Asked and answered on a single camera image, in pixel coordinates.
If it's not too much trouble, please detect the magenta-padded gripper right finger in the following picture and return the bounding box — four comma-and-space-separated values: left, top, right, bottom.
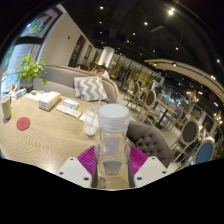
129, 145, 171, 188

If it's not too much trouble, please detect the colourful window poster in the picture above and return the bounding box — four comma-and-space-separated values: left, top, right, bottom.
19, 8, 63, 38

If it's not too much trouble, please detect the grey white chevron cushion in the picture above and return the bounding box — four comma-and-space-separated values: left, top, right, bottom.
73, 76, 109, 102

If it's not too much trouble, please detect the green potted plant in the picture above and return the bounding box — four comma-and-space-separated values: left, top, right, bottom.
14, 54, 48, 91

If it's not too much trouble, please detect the white paper sheet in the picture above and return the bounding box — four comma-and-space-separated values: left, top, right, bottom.
55, 104, 83, 119

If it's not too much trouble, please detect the grey tufted armchair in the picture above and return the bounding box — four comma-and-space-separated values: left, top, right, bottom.
126, 119, 173, 169

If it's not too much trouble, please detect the person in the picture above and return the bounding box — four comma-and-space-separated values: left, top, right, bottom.
94, 65, 111, 80

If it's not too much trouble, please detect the pale green ceramic mug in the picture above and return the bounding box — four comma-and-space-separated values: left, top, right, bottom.
0, 94, 13, 121

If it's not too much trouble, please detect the white and orange tissue box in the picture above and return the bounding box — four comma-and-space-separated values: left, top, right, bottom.
38, 91, 62, 112

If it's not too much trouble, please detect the grey curved sofa bench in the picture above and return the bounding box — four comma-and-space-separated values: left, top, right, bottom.
32, 64, 121, 104

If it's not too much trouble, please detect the clear plastic cup with straw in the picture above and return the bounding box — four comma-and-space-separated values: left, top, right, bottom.
82, 91, 104, 137

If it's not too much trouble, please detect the clear white-capped plastic bottle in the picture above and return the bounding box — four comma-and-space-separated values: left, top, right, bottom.
94, 103, 132, 190

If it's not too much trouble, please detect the blue and white booklet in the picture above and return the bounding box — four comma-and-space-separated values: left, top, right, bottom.
62, 98, 80, 110

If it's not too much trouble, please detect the blue tissue pack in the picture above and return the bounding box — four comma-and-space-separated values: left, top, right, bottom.
14, 88, 28, 100

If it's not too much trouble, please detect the flat round red coaster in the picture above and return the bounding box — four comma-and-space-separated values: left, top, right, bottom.
16, 116, 31, 132

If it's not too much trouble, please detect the group of ceiling lights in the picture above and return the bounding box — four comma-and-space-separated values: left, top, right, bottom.
88, 4, 223, 81

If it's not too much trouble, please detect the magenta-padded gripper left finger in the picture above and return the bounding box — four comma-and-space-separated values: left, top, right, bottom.
56, 145, 98, 189

